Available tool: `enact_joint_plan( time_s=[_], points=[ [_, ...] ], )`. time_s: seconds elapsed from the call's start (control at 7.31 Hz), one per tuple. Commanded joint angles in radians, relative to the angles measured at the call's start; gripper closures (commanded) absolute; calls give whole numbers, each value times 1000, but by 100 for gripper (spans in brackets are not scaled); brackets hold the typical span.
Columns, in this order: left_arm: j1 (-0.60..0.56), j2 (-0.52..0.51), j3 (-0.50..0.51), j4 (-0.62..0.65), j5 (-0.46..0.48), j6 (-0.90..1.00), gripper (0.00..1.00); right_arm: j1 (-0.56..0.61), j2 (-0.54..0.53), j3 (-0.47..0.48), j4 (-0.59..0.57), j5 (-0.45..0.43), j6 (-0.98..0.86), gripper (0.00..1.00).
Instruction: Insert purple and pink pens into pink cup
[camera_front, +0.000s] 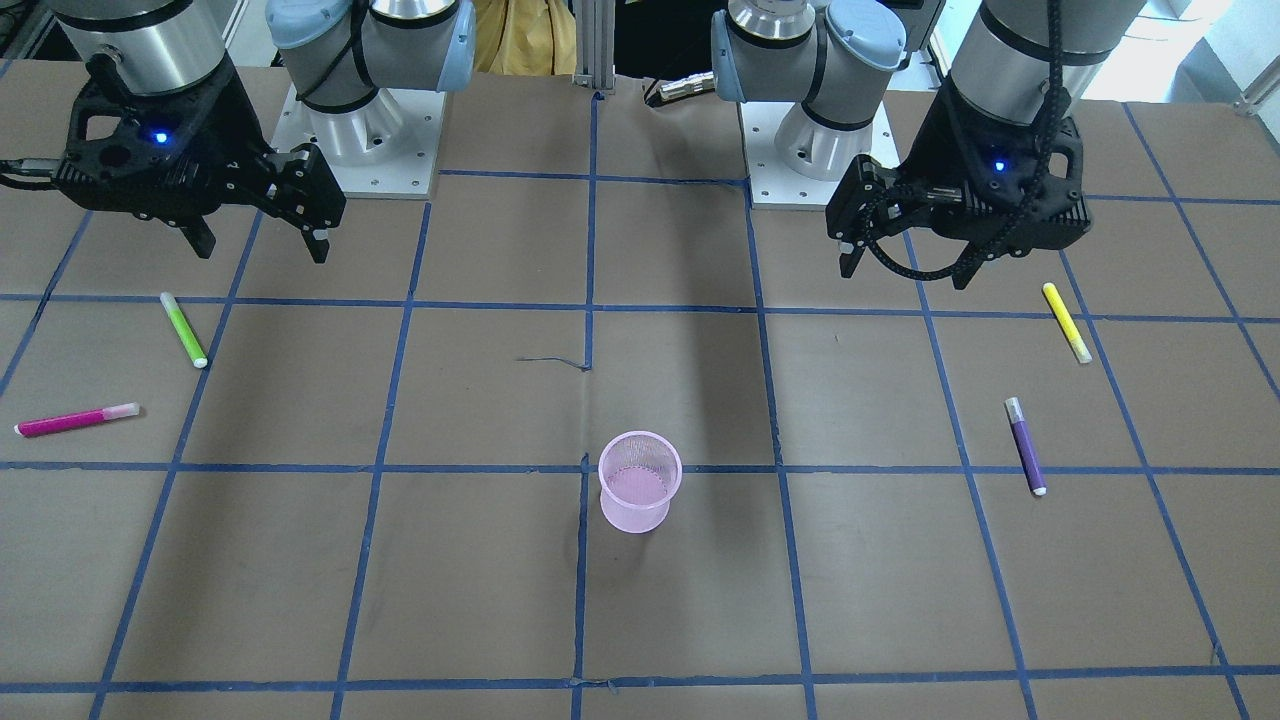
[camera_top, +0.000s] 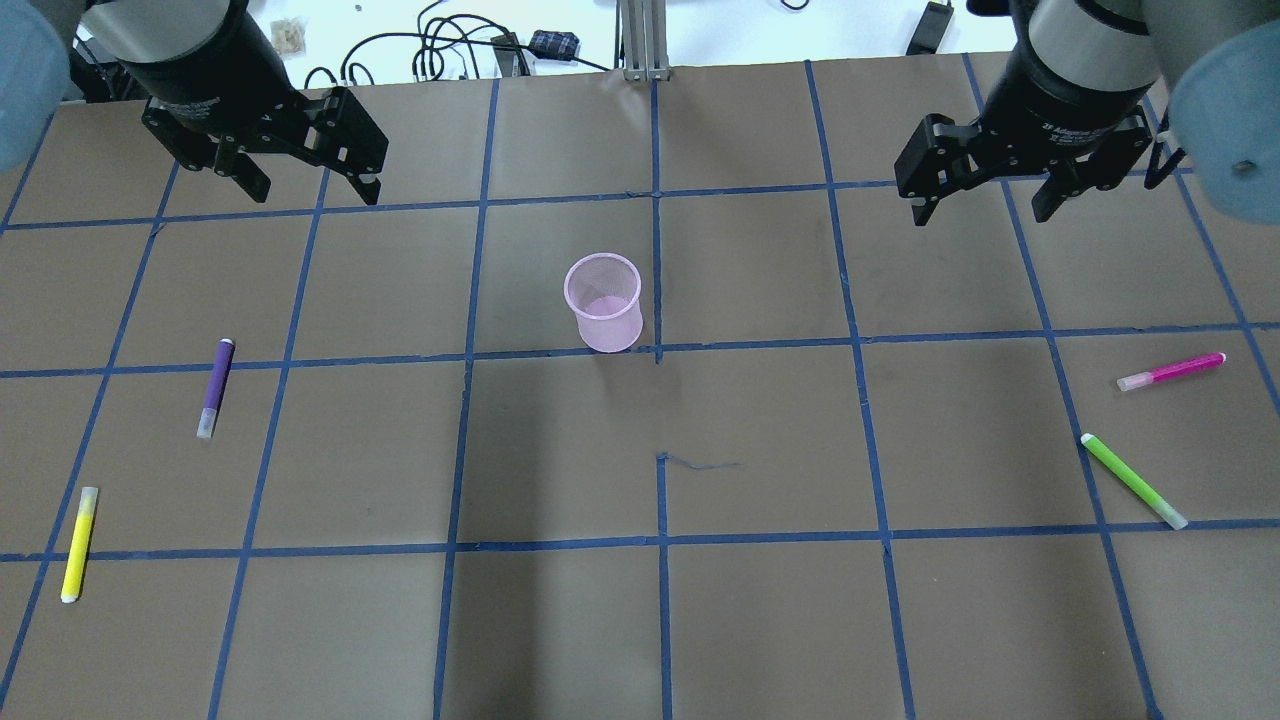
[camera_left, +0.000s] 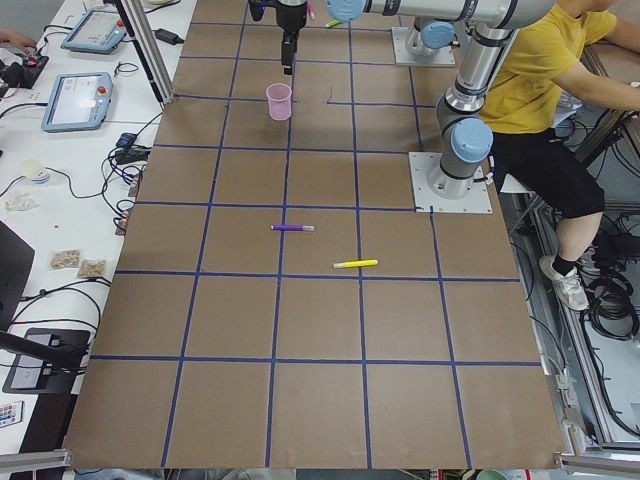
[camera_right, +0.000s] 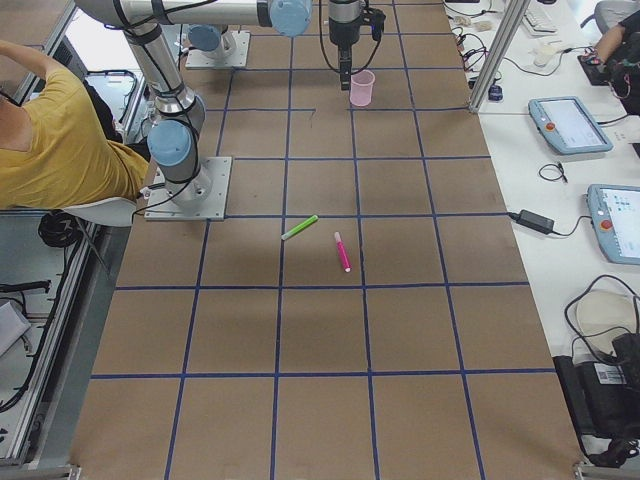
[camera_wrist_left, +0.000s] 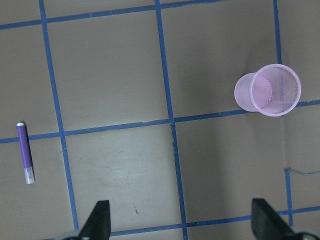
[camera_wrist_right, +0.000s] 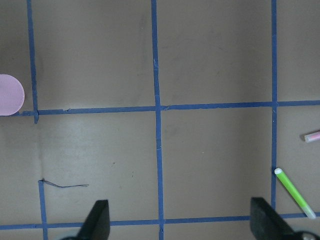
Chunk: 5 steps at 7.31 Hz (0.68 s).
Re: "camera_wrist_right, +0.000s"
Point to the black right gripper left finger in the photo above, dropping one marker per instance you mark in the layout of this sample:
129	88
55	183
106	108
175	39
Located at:
97	223

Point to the pink mesh cup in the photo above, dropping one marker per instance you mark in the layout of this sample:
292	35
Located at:
12	95

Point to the green pen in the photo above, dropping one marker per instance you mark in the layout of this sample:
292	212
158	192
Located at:
295	194

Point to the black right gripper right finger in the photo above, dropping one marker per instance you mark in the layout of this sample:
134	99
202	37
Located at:
266	223

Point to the pink pen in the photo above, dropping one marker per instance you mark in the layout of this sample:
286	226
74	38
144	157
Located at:
311	137

